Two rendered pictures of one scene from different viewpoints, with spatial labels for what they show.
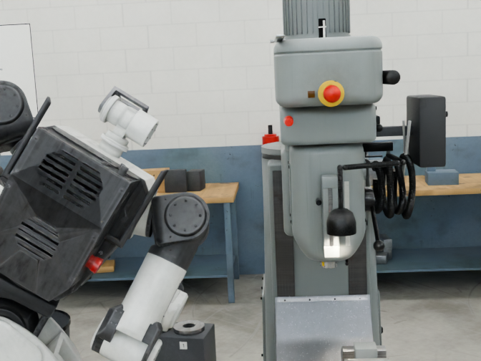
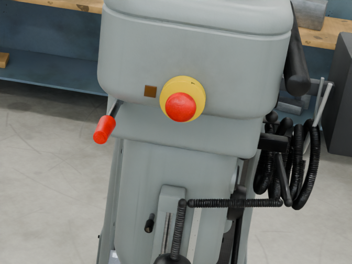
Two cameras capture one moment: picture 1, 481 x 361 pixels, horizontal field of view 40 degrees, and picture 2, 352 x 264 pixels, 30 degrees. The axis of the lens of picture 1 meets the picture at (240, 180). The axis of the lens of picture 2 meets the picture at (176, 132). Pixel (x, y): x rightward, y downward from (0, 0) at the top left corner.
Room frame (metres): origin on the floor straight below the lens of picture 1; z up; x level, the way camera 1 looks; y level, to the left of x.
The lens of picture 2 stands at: (0.75, -0.21, 2.09)
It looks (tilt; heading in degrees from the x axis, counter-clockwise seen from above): 25 degrees down; 359
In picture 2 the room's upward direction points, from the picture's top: 8 degrees clockwise
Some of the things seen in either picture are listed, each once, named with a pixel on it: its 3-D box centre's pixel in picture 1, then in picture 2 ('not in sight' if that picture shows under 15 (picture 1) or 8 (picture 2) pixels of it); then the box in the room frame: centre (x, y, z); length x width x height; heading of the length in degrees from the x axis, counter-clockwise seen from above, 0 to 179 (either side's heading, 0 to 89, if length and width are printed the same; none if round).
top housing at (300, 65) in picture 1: (323, 71); (201, 15); (1.81, -0.23, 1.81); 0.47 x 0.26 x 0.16; 177
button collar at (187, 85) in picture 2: (331, 93); (182, 99); (1.56, -0.22, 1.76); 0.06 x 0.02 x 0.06; 87
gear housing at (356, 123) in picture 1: (323, 120); (192, 84); (1.83, -0.24, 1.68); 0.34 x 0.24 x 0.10; 177
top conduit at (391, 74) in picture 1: (377, 76); (287, 38); (1.82, -0.38, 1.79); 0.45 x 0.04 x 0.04; 177
